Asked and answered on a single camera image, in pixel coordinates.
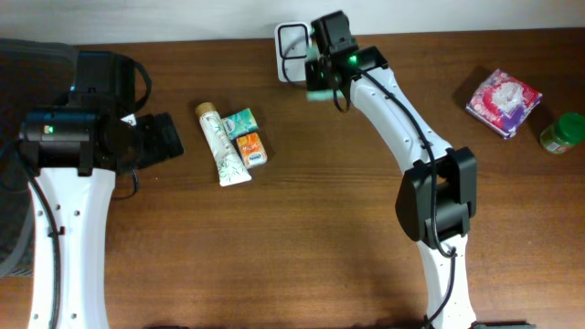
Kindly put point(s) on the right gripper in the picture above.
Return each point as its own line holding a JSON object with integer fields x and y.
{"x": 317, "y": 75}

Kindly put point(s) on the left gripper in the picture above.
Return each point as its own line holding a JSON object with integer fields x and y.
{"x": 151, "y": 153}

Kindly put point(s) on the teal wet wipes pack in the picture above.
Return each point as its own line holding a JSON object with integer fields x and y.
{"x": 319, "y": 95}

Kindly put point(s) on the white bamboo print tube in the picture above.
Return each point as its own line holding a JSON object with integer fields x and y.
{"x": 231, "y": 170}

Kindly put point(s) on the teal blue tissue pack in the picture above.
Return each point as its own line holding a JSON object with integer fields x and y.
{"x": 239, "y": 124}

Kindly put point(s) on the orange tissue pack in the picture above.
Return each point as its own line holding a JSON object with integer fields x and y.
{"x": 252, "y": 150}

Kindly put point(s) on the red purple tissue package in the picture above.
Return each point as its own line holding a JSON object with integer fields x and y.
{"x": 503, "y": 102}

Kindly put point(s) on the green lid jar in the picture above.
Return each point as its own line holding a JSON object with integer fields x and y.
{"x": 563, "y": 134}

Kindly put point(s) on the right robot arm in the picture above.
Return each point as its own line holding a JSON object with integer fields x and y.
{"x": 437, "y": 194}

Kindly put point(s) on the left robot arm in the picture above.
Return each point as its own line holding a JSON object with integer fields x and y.
{"x": 72, "y": 152}

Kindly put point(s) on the grey plastic mesh basket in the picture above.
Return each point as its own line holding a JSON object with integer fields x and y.
{"x": 32, "y": 74}

